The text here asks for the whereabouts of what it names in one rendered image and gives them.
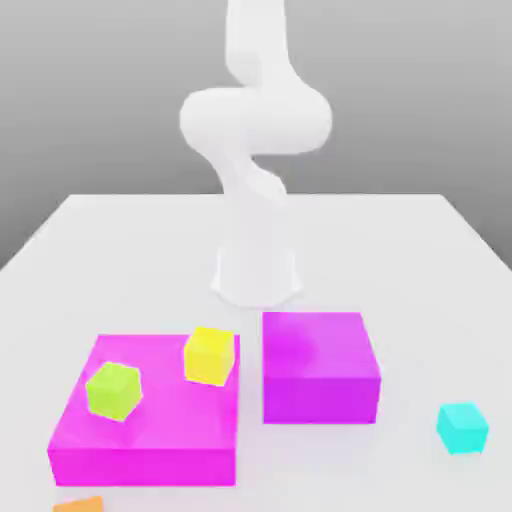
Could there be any small yellow cube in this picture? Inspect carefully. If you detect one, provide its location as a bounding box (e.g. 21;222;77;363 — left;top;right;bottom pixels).
183;325;236;388

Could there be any small lime green cube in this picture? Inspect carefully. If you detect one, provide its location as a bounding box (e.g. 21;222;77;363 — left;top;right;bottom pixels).
85;361;144;423

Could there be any small cyan cube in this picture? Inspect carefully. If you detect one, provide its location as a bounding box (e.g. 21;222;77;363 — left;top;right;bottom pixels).
435;401;490;456

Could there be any small orange cube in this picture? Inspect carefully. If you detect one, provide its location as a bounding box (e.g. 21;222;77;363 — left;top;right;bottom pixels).
52;495;105;512

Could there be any large purple box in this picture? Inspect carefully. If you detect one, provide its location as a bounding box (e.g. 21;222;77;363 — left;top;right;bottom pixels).
261;311;382;425

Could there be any large magenta box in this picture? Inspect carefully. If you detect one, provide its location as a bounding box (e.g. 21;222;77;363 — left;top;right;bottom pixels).
46;333;241;488

